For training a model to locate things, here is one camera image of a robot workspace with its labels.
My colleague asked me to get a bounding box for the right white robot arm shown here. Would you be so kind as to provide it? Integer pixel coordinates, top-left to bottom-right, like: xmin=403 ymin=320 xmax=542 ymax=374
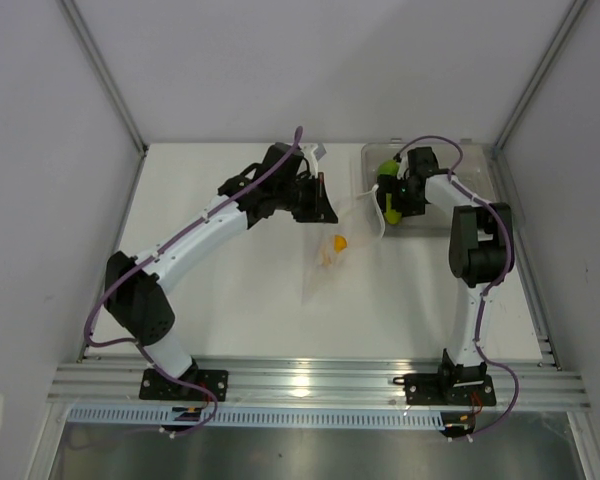
xmin=376 ymin=147 xmax=515 ymax=369

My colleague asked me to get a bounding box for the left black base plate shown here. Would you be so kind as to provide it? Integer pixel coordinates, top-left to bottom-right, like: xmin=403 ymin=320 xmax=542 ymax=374
xmin=138 ymin=368 xmax=229 ymax=402

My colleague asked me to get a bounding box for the slotted white cable duct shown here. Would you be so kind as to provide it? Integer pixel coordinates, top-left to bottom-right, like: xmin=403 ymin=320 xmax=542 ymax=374
xmin=67 ymin=404 xmax=444 ymax=431

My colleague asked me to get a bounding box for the clear zip top bag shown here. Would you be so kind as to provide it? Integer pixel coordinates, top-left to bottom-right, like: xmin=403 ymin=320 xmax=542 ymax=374
xmin=301 ymin=184 xmax=385 ymax=302

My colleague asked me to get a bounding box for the aluminium mounting rail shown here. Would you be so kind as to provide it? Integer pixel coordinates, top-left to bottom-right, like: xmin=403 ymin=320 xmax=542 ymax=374
xmin=47 ymin=355 xmax=591 ymax=412

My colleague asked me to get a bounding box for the round green lime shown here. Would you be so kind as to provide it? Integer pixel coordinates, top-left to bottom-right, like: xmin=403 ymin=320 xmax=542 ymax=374
xmin=376 ymin=159 xmax=401 ymax=177

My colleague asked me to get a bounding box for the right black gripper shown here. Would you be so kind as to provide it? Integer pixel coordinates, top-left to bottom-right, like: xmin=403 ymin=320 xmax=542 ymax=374
xmin=374 ymin=175 xmax=425 ymax=218

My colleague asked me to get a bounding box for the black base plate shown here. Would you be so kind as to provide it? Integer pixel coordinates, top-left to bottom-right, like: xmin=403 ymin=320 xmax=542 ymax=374
xmin=138 ymin=368 xmax=229 ymax=402
xmin=392 ymin=373 xmax=497 ymax=407

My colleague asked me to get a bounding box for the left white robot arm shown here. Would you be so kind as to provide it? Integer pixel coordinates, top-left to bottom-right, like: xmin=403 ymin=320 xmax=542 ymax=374
xmin=103 ymin=142 xmax=338 ymax=400

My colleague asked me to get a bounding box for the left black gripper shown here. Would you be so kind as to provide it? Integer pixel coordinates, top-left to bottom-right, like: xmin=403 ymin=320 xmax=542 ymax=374
xmin=275 ymin=172 xmax=338 ymax=224

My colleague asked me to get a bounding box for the aluminium frame post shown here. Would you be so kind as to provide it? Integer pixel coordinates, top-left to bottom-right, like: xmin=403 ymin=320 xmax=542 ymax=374
xmin=56 ymin=0 xmax=148 ymax=155
xmin=491 ymin=0 xmax=592 ymax=158

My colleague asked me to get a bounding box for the left aluminium frame post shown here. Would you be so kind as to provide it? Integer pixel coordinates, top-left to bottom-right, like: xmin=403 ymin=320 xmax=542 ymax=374
xmin=56 ymin=0 xmax=148 ymax=155

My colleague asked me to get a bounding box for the clear plastic food container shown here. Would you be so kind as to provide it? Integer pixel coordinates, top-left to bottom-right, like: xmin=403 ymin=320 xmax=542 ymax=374
xmin=360 ymin=135 xmax=501 ymax=237

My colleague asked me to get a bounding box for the green pear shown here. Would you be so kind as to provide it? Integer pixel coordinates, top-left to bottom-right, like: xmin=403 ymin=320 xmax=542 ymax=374
xmin=384 ymin=193 xmax=403 ymax=225

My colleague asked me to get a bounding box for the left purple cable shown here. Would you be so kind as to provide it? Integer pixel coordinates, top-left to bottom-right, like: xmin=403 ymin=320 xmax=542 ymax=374
xmin=82 ymin=125 xmax=304 ymax=441

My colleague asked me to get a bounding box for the right aluminium frame post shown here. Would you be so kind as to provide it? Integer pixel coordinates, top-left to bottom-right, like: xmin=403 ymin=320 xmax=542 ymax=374
xmin=491 ymin=0 xmax=592 ymax=158

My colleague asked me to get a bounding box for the purple cable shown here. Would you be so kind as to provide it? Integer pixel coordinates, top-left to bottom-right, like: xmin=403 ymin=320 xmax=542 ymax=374
xmin=392 ymin=134 xmax=521 ymax=444
xmin=82 ymin=125 xmax=304 ymax=441

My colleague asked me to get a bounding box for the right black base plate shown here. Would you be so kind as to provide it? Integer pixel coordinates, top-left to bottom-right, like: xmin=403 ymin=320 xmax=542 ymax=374
xmin=392 ymin=373 xmax=497 ymax=407

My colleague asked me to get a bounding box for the orange fruit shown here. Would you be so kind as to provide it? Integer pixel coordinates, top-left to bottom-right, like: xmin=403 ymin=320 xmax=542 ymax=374
xmin=332 ymin=235 xmax=348 ymax=253

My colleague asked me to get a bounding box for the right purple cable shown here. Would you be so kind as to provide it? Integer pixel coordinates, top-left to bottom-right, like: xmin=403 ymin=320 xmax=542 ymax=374
xmin=392 ymin=134 xmax=521 ymax=444

